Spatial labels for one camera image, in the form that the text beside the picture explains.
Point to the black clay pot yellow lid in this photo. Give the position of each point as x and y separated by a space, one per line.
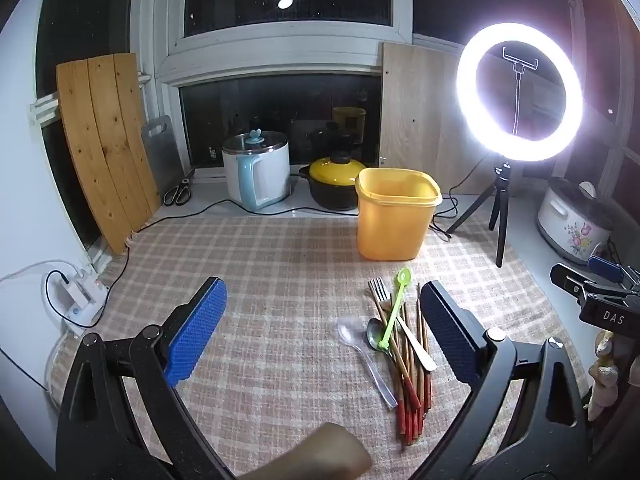
335 175

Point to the white and blue electric pot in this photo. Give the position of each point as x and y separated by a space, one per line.
260 170

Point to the grey cutting board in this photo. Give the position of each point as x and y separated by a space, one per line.
162 155

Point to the white power strip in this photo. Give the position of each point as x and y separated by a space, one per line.
75 295

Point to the pile of red-tipped chopsticks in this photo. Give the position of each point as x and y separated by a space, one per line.
407 400

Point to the white floral rice cooker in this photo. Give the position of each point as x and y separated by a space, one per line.
570 215

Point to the yellow plastic container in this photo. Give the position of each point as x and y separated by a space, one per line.
395 215

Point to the person's left hand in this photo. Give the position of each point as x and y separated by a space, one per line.
310 455

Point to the checked tablecloth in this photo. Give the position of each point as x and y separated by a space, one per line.
280 270

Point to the white window frame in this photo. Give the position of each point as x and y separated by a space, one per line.
155 20

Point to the metal spoon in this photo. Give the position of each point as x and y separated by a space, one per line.
375 334

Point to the clear plastic spoon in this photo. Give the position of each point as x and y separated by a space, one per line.
352 332

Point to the phone holder clamp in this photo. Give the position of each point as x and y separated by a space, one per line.
520 62

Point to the brown plank wooden board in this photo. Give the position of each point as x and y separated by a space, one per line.
107 145

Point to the black tripod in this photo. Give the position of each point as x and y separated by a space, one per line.
501 195

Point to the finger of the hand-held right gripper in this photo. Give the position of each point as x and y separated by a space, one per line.
570 280
605 267

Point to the light wooden panel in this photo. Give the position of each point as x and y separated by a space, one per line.
420 120

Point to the green plastic spoon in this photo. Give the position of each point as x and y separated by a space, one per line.
395 310

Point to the metal fork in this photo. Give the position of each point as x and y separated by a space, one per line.
378 292

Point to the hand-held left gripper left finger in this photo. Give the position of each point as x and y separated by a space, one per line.
195 332

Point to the white wall rail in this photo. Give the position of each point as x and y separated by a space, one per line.
45 107

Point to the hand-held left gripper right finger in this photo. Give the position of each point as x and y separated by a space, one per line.
450 332

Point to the person's right hand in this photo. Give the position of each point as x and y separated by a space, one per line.
601 380

